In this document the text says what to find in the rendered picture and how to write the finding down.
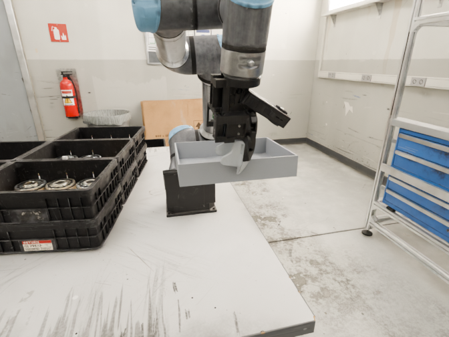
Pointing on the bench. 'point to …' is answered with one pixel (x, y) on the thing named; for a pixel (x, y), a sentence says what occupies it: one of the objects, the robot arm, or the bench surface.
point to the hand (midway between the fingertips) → (240, 166)
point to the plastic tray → (272, 156)
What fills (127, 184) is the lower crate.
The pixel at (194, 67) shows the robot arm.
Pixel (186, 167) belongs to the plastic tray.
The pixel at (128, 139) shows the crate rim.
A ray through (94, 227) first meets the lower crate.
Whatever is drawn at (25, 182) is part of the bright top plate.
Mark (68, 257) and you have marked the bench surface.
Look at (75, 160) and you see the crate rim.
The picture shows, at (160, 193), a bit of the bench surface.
